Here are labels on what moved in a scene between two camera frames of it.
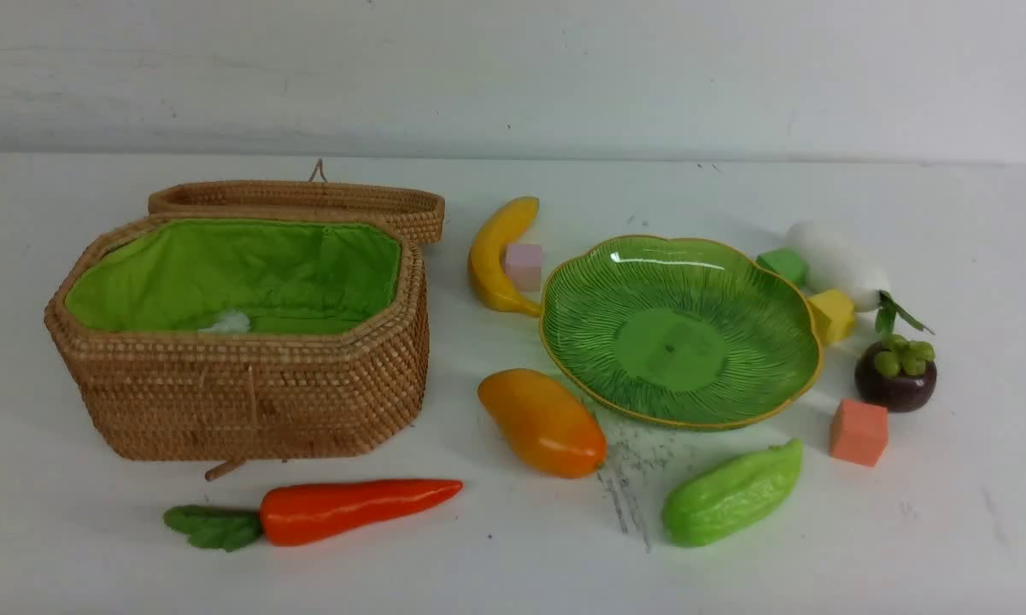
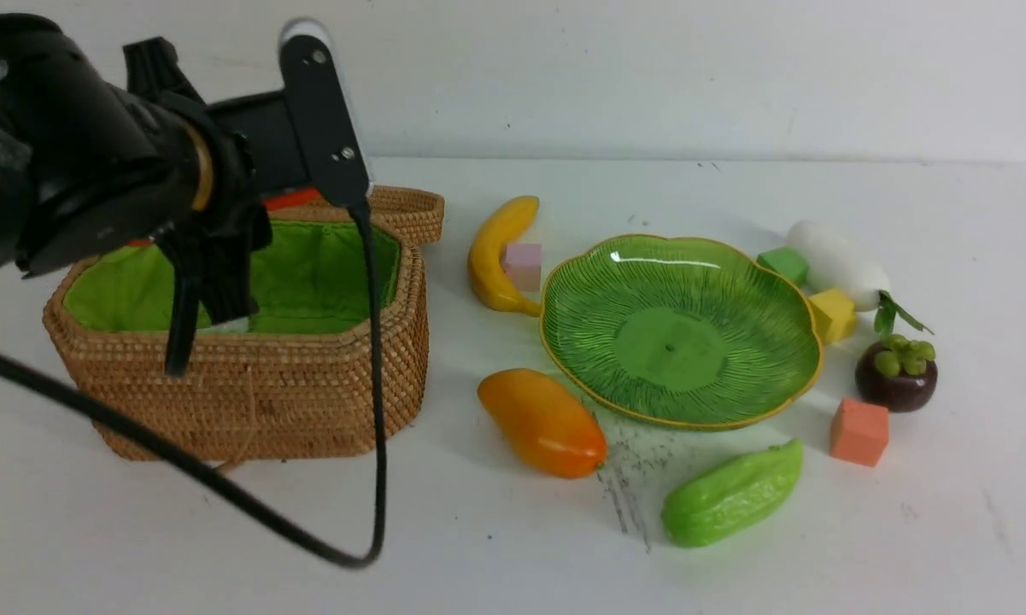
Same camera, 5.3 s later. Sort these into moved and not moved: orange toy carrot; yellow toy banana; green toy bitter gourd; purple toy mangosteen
Moved: orange toy carrot
Not moved: yellow toy banana; purple toy mangosteen; green toy bitter gourd
